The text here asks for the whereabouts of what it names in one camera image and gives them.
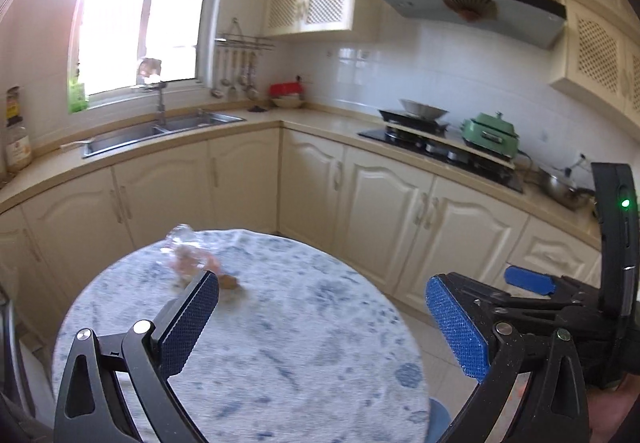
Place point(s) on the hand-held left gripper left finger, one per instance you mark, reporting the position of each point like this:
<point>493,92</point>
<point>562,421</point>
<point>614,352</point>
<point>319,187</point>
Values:
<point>190,323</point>

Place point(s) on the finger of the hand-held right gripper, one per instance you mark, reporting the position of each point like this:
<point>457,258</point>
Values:
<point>530,280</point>
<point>500,308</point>

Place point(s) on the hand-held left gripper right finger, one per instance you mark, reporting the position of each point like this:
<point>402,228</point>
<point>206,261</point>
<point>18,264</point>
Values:
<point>455,328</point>

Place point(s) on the brown paper ball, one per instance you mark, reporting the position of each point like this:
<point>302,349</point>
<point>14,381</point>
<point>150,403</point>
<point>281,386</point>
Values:
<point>230,281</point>

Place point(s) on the clear plastic bag pink contents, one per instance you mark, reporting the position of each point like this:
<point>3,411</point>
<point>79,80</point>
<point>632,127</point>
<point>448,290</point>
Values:
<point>187,255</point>

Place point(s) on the steel pan on counter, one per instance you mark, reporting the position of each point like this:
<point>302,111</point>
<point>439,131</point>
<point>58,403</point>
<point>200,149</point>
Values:
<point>562,188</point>

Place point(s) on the black gas stove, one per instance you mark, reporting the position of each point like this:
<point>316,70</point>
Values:
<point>500,175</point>

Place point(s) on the round table with carpet cover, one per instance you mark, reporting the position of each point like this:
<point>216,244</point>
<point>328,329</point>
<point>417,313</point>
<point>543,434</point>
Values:
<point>300,333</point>

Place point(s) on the cream lower kitchen cabinets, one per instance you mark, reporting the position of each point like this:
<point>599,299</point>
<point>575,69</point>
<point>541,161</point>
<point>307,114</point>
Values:
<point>380,203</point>

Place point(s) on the green electric cooking pot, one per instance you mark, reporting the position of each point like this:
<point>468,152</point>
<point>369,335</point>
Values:
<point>490,138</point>

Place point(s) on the wooden board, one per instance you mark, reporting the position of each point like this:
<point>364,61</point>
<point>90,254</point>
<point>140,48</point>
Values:
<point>450,147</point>

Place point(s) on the stainless steel double sink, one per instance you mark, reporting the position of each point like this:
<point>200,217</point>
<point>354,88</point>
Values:
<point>150,133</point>

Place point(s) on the steel wok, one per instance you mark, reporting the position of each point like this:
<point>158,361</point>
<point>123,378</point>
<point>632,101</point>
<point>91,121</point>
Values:
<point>422,108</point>

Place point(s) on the white dish brush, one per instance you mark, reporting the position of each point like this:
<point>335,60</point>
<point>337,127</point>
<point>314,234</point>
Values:
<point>77,144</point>

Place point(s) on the steel sink faucet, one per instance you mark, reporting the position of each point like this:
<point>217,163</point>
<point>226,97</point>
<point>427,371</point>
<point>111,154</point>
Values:
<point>160,105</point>

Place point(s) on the small dark round mat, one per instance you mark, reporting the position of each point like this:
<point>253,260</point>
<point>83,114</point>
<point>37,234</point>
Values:
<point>257,109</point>

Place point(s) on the hanging steel utensil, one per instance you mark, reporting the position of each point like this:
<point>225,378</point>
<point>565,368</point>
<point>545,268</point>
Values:
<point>252,85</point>
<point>225,73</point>
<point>243,73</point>
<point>233,83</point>
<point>216,83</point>

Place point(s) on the large clear plastic jar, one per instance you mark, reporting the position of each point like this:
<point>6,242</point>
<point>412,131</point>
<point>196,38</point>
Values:
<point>18,148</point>

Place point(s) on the green dish soap bottle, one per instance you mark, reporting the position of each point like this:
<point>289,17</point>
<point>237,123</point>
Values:
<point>78,98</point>

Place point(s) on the red and white bowl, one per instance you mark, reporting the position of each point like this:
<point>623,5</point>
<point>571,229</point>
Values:
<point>286,89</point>

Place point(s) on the small windowsill figurine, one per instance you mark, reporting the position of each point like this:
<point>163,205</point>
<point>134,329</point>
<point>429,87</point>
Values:
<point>149,70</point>

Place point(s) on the yellow label sauce bottle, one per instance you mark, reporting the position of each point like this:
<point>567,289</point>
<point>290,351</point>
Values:
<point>13,105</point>

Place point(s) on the kitchen window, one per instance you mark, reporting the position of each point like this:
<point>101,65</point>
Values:
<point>140,8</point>

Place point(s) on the wall socket with plug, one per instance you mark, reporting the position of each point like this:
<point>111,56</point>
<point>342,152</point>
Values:
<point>577,162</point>

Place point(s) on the cream lattice door wall cabinet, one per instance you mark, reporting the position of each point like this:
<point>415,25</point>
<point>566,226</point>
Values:
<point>600,58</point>
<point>310,3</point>

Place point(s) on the steel utensil hanging rail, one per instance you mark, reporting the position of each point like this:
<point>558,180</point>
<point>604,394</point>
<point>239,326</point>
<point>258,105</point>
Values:
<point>245,43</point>

